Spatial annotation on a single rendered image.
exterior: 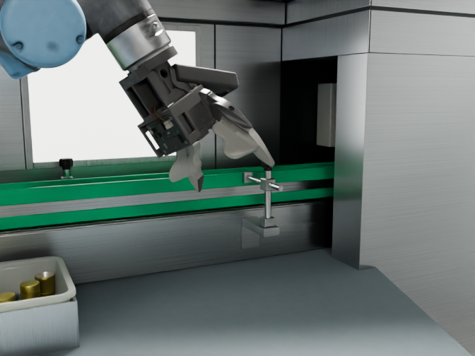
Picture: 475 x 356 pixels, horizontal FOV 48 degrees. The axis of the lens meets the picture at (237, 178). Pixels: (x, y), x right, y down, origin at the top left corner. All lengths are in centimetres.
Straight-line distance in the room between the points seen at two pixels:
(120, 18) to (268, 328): 57
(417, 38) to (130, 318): 86
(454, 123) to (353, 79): 29
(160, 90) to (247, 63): 81
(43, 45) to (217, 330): 60
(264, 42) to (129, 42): 85
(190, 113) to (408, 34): 71
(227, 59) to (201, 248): 51
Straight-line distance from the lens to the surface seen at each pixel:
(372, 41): 121
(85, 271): 118
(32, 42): 52
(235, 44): 145
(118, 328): 98
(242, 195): 127
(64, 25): 53
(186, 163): 77
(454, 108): 138
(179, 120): 66
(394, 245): 131
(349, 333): 96
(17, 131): 129
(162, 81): 69
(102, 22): 69
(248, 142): 68
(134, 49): 68
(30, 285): 103
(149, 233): 119
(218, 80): 75
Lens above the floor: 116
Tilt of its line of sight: 9 degrees down
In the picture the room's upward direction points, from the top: straight up
